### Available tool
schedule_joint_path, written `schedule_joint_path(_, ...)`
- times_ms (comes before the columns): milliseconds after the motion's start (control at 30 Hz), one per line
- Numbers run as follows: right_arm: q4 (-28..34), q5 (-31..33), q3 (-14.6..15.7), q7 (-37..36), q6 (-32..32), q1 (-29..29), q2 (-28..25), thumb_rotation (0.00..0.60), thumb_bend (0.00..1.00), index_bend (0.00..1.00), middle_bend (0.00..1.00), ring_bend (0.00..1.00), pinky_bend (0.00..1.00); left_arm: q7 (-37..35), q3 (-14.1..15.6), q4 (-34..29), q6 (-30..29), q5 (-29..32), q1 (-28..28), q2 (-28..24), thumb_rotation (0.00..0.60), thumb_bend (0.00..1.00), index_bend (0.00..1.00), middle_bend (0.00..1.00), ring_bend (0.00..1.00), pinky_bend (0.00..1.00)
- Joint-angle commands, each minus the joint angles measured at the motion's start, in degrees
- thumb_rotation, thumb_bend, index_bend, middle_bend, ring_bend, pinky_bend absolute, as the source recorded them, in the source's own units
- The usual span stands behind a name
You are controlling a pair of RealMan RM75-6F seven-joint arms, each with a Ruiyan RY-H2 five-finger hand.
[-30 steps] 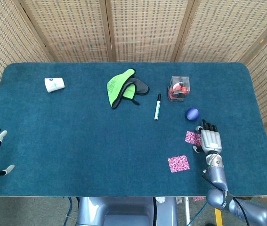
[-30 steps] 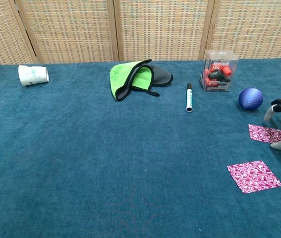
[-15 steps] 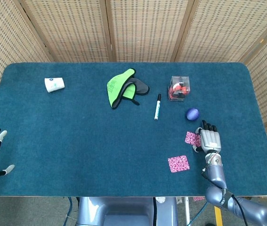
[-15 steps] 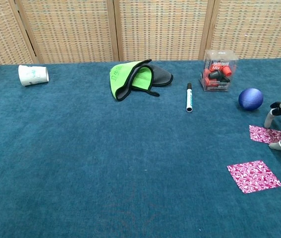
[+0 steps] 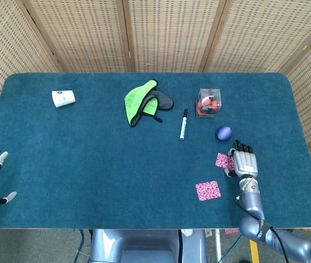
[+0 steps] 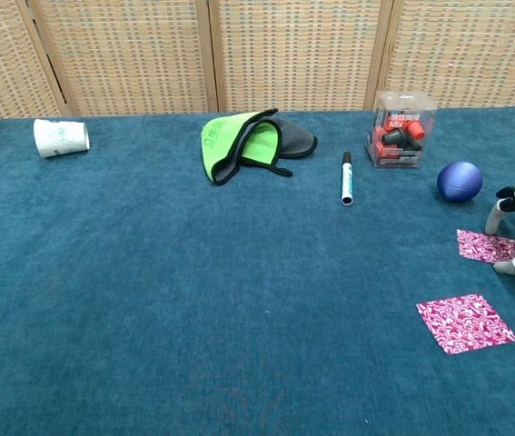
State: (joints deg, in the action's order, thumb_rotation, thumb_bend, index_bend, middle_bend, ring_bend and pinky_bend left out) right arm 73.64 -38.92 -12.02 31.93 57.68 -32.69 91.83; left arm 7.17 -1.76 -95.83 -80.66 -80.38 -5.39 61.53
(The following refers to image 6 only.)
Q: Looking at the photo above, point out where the white marker with black cap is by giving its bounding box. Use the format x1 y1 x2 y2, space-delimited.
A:
340 151 356 206

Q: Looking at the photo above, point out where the white paper cup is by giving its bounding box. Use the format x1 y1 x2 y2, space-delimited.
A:
33 118 91 159

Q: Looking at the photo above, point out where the clear box of red-black parts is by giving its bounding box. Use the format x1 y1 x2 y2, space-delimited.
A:
364 90 438 170

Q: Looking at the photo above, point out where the green and grey cloth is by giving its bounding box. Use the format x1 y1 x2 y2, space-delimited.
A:
200 107 319 186

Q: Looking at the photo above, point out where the pink patterned card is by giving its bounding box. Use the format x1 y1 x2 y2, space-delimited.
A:
416 293 515 356
456 229 515 263

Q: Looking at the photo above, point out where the blue ball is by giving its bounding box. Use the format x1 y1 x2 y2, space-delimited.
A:
436 160 484 203

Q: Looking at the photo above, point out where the woven rattan folding screen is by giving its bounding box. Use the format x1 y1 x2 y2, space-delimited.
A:
0 0 515 123

